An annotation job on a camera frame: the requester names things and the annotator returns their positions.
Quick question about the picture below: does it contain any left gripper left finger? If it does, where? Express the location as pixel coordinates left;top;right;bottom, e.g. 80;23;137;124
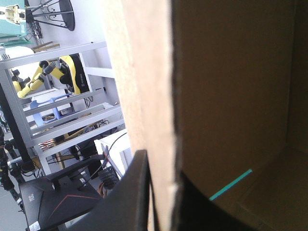
69;149;160;231

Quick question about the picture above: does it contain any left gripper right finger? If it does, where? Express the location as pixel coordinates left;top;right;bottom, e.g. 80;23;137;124
172;171;259;231

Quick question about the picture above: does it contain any brown cardboard box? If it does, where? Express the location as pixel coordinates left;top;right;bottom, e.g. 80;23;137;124
100;0;308;231

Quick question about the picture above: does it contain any black monitor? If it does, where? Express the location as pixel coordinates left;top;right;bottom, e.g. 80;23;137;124
18;155;114;231

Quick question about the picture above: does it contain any blue plastic chair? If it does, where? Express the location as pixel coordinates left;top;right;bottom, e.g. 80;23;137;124
29;93;74;128

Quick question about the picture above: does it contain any yellow robot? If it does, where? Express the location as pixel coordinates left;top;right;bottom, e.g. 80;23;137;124
11;54;93;100

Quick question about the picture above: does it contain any grey metal rack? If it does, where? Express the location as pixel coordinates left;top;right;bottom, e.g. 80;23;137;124
0;40;127;176

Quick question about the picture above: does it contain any black round metal table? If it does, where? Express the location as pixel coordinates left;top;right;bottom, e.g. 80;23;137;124
25;0;76;32

